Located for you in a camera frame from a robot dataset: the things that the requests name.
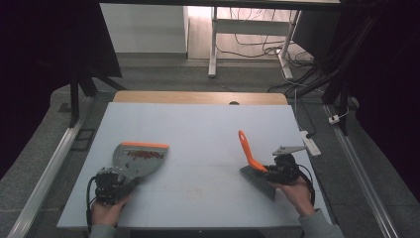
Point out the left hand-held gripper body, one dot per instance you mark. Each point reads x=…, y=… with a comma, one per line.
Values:
x=109, y=188

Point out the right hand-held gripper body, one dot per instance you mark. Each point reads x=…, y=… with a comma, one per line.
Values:
x=284, y=170

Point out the grey dustpan with orange edge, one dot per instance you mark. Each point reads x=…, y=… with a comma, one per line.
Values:
x=140, y=160

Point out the person's left hand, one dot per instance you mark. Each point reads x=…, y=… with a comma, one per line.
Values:
x=106, y=213

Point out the person's right hand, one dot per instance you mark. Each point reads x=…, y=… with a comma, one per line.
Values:
x=297, y=196

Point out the white power strip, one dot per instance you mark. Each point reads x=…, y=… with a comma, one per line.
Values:
x=310, y=142

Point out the pale blue table board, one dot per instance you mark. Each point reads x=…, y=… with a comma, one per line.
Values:
x=204, y=198

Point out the small white plug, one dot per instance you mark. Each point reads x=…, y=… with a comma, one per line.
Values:
x=334, y=119

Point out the black metal stand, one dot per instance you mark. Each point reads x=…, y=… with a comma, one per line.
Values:
x=77, y=86
x=340, y=92

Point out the wooden table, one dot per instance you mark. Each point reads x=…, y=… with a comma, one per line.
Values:
x=198, y=97

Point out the aluminium floor rail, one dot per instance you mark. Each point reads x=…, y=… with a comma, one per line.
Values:
x=43, y=178
x=363, y=178

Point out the white desk frame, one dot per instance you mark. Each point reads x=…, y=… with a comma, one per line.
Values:
x=251, y=27

